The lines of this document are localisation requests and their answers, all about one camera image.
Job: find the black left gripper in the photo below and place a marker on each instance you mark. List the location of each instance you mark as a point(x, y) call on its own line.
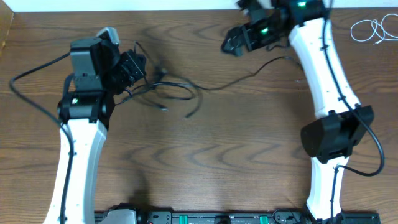
point(137, 70)

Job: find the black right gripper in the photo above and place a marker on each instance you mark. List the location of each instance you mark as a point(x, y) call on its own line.
point(244, 31)

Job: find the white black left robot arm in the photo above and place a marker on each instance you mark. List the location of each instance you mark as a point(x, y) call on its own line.
point(100, 72)

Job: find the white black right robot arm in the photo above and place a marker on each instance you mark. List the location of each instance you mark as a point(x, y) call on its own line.
point(340, 119)

